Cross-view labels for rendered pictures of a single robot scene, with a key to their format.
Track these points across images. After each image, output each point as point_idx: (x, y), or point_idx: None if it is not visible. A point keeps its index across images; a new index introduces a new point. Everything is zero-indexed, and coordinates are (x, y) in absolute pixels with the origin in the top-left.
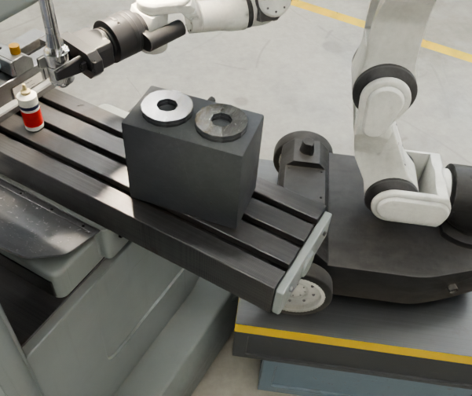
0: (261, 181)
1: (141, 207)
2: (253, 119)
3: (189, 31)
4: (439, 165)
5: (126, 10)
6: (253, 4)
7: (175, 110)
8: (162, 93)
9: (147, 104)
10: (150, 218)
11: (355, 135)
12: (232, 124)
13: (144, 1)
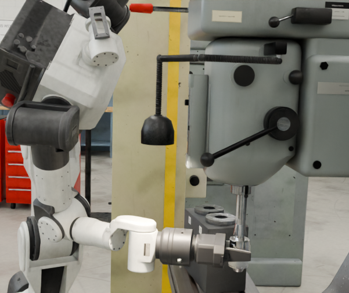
0: (175, 265)
1: (245, 285)
2: (192, 208)
3: (121, 245)
4: (24, 292)
5: (166, 228)
6: (84, 215)
7: (221, 215)
8: (215, 219)
9: (229, 220)
10: (247, 281)
11: (80, 268)
12: (208, 206)
13: (153, 221)
